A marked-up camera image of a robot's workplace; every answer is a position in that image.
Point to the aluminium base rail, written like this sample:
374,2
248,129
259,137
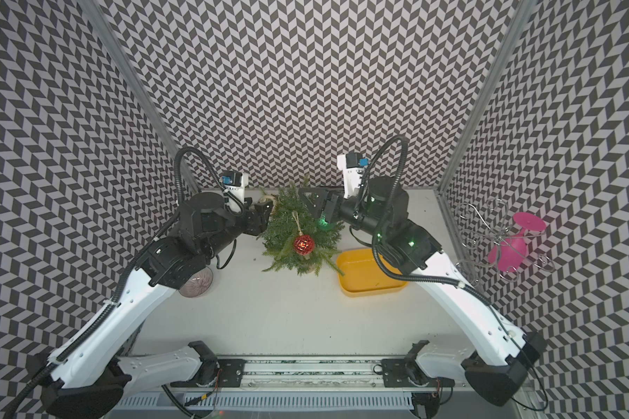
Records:
267,372

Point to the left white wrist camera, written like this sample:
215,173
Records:
234,185

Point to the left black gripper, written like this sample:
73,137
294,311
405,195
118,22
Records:
256,220

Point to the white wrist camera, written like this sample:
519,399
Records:
352,165
234,185

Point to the clear glass cup left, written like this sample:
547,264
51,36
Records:
198,284

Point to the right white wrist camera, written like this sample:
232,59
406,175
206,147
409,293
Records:
352,165

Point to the small green christmas tree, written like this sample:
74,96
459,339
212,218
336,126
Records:
280,234

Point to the pink wine glass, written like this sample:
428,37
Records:
509,252

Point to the green glitter ball ornament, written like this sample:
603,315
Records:
324,225

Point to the yellow plastic tray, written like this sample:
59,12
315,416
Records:
362,277

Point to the silver wire rack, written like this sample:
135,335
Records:
489,233

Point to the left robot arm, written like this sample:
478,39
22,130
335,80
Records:
86,378

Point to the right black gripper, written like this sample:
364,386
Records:
328,195

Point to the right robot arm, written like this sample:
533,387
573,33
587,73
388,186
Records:
503,355

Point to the red faceted ball ornament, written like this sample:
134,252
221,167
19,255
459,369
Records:
303,244

